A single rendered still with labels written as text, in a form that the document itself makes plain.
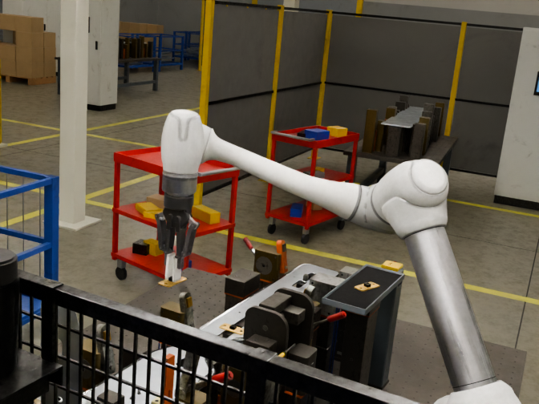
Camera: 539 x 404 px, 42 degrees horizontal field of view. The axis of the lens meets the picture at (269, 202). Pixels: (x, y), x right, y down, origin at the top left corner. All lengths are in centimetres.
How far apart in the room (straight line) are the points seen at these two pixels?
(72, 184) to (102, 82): 631
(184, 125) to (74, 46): 434
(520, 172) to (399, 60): 218
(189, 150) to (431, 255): 64
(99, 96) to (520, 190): 714
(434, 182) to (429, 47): 768
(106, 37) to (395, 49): 520
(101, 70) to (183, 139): 1064
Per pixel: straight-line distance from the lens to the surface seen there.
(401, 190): 169
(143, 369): 200
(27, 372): 113
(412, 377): 276
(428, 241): 171
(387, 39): 945
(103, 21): 1235
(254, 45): 753
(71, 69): 609
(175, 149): 176
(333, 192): 184
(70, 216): 635
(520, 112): 842
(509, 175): 853
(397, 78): 943
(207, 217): 477
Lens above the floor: 198
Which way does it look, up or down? 15 degrees down
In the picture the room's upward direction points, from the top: 5 degrees clockwise
